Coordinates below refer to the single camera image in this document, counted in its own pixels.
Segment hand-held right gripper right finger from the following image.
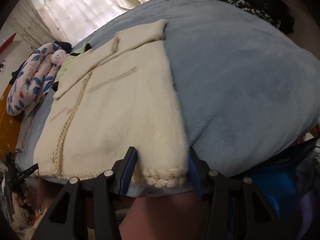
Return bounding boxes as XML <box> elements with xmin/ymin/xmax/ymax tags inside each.
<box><xmin>188</xmin><ymin>150</ymin><xmax>285</xmax><ymax>240</ymax></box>

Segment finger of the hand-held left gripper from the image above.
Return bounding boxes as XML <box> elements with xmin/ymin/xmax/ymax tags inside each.
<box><xmin>14</xmin><ymin>163</ymin><xmax>39</xmax><ymax>183</ymax></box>

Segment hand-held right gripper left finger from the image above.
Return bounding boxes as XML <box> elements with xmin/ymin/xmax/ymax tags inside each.
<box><xmin>31</xmin><ymin>146</ymin><xmax>137</xmax><ymax>240</ymax></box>

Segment white knit cardigan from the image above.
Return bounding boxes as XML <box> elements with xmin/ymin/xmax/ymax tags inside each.
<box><xmin>33</xmin><ymin>19</ymin><xmax>190</xmax><ymax>188</ymax></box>

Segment person's left forearm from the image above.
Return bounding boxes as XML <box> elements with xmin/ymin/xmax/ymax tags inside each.
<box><xmin>10</xmin><ymin>202</ymin><xmax>48</xmax><ymax>240</ymax></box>

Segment person's left hand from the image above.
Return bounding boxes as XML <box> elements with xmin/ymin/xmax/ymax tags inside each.
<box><xmin>14</xmin><ymin>191</ymin><xmax>33</xmax><ymax>207</ymax></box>

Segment person's leg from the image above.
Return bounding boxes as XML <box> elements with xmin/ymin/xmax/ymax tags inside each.
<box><xmin>37</xmin><ymin>177</ymin><xmax>210</xmax><ymax>240</ymax></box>

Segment orange wooden headboard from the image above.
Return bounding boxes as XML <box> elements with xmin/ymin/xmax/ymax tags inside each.
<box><xmin>0</xmin><ymin>85</ymin><xmax>20</xmax><ymax>153</ymax></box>

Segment blue cloth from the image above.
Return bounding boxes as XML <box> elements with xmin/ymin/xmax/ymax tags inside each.
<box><xmin>225</xmin><ymin>140</ymin><xmax>320</xmax><ymax>240</ymax></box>

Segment floral quilt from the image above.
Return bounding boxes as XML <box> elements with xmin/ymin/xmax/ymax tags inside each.
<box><xmin>7</xmin><ymin>42</ymin><xmax>67</xmax><ymax>117</ymax></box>

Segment light green garment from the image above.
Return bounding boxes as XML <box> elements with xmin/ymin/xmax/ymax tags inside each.
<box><xmin>54</xmin><ymin>42</ymin><xmax>92</xmax><ymax>82</ymax></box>

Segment white cat plush toy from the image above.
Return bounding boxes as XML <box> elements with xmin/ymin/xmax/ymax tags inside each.
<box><xmin>50</xmin><ymin>49</ymin><xmax>67</xmax><ymax>67</ymax></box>

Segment black knit garment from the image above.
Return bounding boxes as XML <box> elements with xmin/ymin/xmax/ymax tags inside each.
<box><xmin>54</xmin><ymin>41</ymin><xmax>73</xmax><ymax>53</ymax></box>

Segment beige floral curtain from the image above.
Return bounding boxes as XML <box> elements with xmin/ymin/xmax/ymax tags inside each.
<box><xmin>10</xmin><ymin>0</ymin><xmax>60</xmax><ymax>52</ymax></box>

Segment white sheer floral curtain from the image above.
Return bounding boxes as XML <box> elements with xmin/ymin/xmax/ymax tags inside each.
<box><xmin>37</xmin><ymin>0</ymin><xmax>210</xmax><ymax>53</ymax></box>

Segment black and white patterned cloth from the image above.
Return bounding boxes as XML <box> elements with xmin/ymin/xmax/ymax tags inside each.
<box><xmin>217</xmin><ymin>0</ymin><xmax>275</xmax><ymax>27</ymax></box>

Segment black patterned clothing on chair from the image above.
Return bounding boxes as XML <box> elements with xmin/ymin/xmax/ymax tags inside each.
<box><xmin>207</xmin><ymin>0</ymin><xmax>295</xmax><ymax>34</ymax></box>

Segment red wall shelf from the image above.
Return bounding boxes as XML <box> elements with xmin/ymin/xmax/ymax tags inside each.
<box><xmin>0</xmin><ymin>32</ymin><xmax>17</xmax><ymax>52</ymax></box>

